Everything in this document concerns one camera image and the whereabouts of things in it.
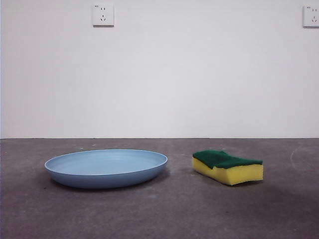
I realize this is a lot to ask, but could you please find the white wall socket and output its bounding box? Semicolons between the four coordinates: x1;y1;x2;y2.
303;5;319;28
92;3;116;27

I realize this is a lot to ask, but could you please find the green and yellow sponge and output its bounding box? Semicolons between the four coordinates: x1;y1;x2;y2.
191;149;264;186

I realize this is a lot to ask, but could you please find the light blue round plate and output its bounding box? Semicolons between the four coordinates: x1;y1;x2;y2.
44;148;168;189

